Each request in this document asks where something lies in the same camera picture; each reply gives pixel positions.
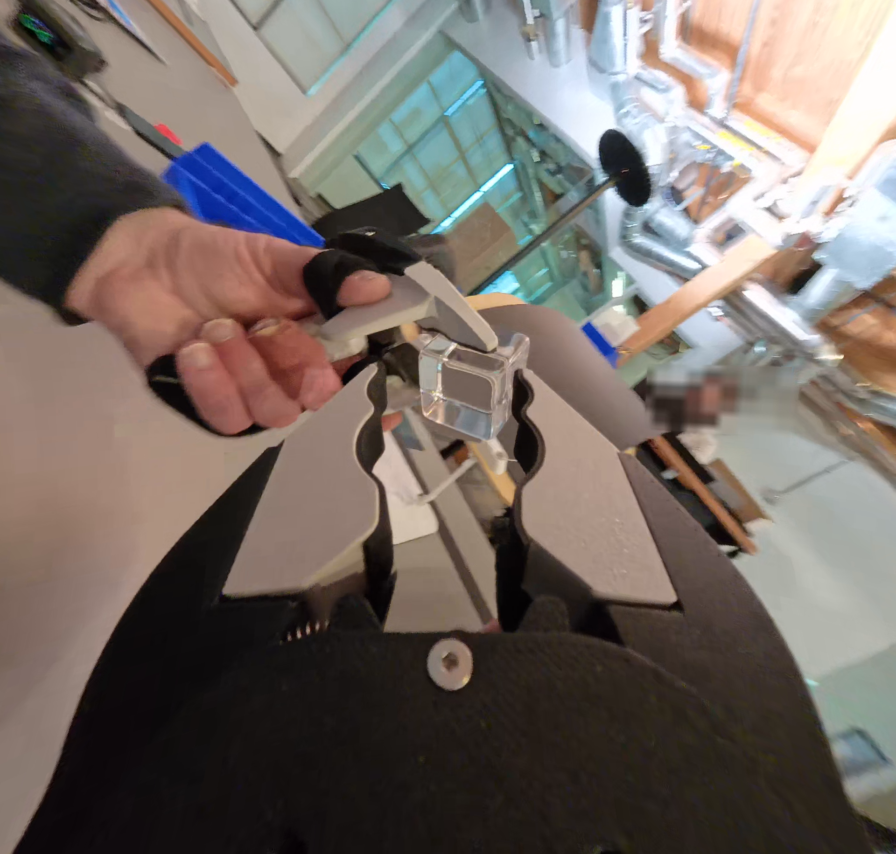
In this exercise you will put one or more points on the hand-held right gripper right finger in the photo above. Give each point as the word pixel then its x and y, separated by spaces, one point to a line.
pixel 595 518

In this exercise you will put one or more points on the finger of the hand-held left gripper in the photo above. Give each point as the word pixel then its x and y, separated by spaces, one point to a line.
pixel 381 312
pixel 455 308

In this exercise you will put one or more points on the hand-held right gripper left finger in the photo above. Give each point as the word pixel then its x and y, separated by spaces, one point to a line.
pixel 315 504

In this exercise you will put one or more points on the clear acrylic cube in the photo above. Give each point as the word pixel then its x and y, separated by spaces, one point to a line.
pixel 465 392

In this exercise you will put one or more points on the person's left forearm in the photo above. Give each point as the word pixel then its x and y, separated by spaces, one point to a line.
pixel 63 182

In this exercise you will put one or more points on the person's left hand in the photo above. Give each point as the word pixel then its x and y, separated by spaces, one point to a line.
pixel 210 294

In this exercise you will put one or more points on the blue plastic bin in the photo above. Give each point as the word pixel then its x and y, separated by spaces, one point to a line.
pixel 238 196

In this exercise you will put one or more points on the small blue box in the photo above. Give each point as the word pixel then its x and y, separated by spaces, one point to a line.
pixel 600 342

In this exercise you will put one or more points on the black pole stand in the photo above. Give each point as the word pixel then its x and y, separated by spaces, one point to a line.
pixel 623 168

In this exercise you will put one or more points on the silver ventilation pipe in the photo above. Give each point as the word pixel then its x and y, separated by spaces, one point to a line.
pixel 630 98

